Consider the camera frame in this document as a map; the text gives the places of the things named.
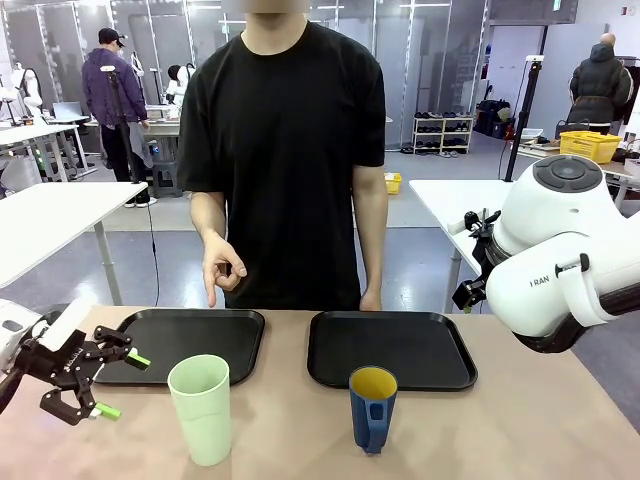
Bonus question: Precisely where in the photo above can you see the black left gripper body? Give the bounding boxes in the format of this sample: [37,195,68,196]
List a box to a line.
[13,338,110,390]

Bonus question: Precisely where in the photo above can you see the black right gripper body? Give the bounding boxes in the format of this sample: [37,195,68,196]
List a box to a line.
[451,277,490,315]

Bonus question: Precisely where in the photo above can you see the light green plastic cup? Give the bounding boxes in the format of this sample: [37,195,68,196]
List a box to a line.
[167,354,232,467]

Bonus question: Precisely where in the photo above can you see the person's left forearm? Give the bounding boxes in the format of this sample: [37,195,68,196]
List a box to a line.
[354,209,390,295]

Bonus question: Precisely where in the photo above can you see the person's right forearm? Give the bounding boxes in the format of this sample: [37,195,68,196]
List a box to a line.
[189,192,229,242]

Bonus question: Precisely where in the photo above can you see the person's left hand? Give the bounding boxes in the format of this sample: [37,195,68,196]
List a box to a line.
[358,288,384,312]

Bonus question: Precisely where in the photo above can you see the person's right hand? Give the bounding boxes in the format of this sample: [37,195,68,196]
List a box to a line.
[201,232,249,309]

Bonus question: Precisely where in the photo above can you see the black plastic tray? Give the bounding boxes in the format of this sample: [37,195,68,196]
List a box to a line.
[92,308,267,388]
[306,310,479,393]

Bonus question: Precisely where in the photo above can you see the white table with grey leg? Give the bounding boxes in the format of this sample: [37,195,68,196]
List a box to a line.
[0,180,150,306]

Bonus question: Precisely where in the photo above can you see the blue mug yellow inside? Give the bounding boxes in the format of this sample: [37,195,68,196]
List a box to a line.
[348,366,399,455]

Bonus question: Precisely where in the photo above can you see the white shoe rack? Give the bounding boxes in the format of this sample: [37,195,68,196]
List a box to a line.
[412,115,475,154]

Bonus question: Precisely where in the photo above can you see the grey stool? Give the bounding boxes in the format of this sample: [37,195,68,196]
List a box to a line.
[149,160,184,199]

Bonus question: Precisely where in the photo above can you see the black bags pile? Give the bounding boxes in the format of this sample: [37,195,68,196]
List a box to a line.
[476,98,517,140]

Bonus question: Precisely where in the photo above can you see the black light stand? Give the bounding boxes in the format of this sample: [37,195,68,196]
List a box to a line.
[502,55,546,183]

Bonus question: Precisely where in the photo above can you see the large yellow basket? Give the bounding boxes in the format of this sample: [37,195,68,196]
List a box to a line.
[558,130,624,165]

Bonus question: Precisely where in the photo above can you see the black tripod pole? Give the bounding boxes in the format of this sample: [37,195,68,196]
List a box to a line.
[99,64,147,186]

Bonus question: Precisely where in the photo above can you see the white background desk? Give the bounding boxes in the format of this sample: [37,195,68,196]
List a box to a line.
[0,121,99,184]

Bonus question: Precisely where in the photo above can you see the person in black t-shirt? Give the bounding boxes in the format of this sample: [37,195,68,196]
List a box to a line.
[177,0,394,311]

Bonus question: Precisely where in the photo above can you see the grey laptop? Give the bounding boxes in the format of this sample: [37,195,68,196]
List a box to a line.
[51,101,84,122]

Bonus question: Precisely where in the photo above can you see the person in dark puffer jacket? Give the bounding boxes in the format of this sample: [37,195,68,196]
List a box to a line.
[569,33,636,137]

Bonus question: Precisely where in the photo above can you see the person in purple jacket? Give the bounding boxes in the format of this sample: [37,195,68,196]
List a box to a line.
[81,27,152,184]

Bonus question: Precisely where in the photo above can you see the white robot on desk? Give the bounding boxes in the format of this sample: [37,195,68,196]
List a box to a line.
[164,63,197,107]

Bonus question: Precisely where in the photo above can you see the white humanoid robot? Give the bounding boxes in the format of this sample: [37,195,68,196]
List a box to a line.
[8,62,45,126]

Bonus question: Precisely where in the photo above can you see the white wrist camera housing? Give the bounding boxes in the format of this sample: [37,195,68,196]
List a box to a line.
[39,298,89,352]

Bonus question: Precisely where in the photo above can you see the black cable clamp bracket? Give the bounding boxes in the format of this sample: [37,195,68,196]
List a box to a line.
[447,207,503,239]

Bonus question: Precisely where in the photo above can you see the black hanging cable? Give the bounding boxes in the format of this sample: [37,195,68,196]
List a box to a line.
[146,199,162,307]

